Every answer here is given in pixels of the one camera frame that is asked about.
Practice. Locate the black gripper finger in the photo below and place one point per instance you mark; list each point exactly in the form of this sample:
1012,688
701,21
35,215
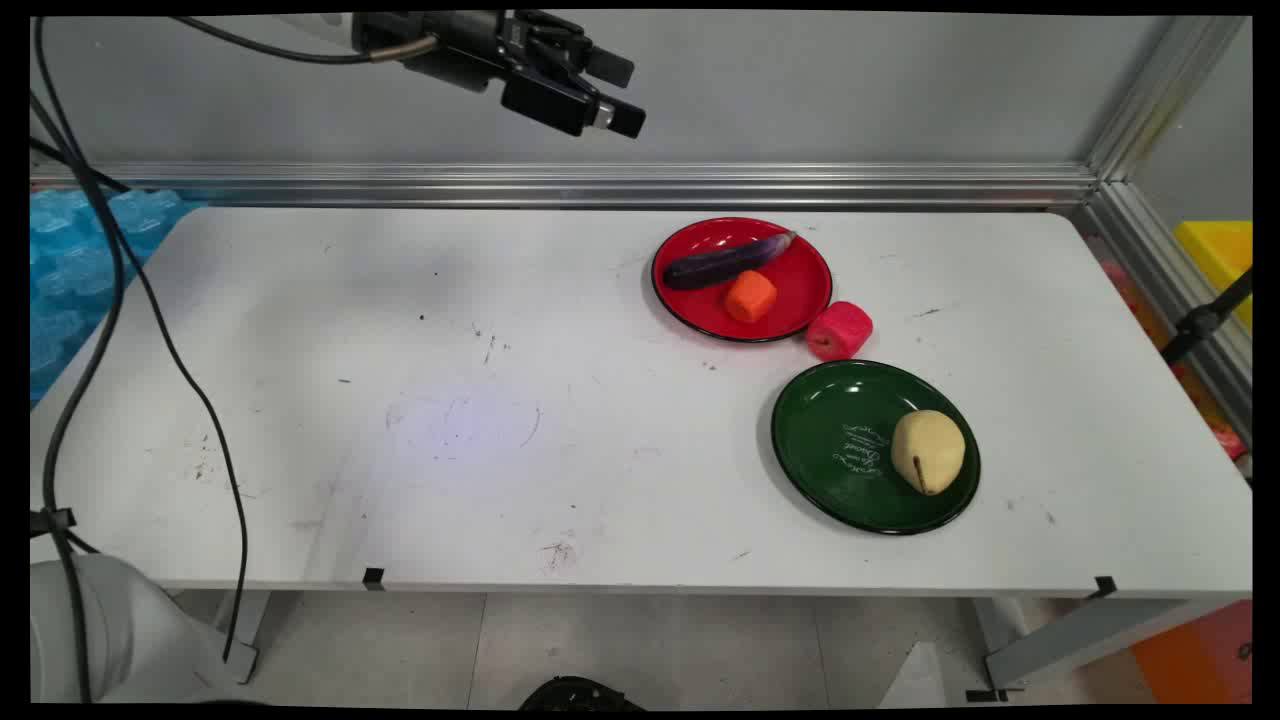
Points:
560,105
605,65

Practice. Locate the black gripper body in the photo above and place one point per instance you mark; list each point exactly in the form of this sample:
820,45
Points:
455,45

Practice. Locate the purple toy eggplant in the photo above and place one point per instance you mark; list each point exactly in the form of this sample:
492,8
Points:
710,268

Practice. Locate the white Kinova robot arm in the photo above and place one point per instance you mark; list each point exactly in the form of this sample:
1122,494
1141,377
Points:
120,630

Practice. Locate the orange toy carrot piece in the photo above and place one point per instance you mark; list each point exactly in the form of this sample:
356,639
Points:
751,297

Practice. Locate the red enamel plate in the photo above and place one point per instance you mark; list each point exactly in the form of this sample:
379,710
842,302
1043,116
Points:
795,295

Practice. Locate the pink toy apple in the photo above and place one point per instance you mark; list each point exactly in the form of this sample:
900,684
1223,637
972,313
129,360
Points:
840,331

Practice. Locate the green enamel plate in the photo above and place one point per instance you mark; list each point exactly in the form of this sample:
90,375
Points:
830,450

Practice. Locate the blue bubble wrap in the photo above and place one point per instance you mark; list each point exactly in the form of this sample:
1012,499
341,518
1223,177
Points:
70,285

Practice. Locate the yellow toy pear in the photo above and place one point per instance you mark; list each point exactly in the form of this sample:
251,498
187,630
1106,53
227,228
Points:
930,450

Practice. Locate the black round object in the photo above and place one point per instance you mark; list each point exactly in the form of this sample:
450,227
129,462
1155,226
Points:
580,695

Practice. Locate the grey table leg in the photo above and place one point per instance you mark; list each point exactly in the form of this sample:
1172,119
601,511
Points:
1080,640
245,630

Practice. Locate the yellow plastic bin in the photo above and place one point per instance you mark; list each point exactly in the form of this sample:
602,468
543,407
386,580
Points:
1220,255

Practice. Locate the black stand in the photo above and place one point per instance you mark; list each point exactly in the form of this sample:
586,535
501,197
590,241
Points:
1200,322

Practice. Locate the pink plastic wrap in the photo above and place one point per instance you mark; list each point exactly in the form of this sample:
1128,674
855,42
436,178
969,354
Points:
1195,400

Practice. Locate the orange box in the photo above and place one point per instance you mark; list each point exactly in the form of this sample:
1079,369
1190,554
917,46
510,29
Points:
1200,655

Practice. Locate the long aluminium frame rail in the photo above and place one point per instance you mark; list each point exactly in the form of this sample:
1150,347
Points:
600,185

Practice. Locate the aluminium frame post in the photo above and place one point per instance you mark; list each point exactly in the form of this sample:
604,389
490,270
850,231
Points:
1165,95

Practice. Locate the short aluminium frame rail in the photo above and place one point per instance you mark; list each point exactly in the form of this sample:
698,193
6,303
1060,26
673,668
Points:
1170,290

